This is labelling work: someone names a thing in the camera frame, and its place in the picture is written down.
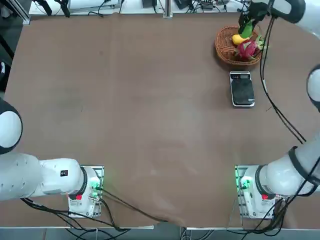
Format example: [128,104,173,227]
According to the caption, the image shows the black stand leg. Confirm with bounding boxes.
[58,0,71,18]
[36,0,53,16]

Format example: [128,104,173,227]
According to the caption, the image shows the aluminium profile post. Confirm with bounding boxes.
[162,0,174,18]

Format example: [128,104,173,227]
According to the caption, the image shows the white electronic scale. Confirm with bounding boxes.
[229,70,256,109]

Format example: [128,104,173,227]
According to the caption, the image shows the brown wicker basket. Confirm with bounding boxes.
[214,25,263,67]

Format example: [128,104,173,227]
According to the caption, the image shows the aluminium profile rail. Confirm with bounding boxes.
[18,11,32,26]

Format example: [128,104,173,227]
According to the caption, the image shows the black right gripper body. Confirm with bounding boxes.
[246,1,273,22]

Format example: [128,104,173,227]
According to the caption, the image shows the black cable across table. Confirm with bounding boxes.
[98,187,173,223]

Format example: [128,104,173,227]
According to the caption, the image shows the yellow mango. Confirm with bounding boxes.
[231,34,253,46]

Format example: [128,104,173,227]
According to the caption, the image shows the pink dragon fruit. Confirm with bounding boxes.
[233,33,270,61]

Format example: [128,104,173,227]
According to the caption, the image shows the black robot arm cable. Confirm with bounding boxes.
[259,14,308,145]

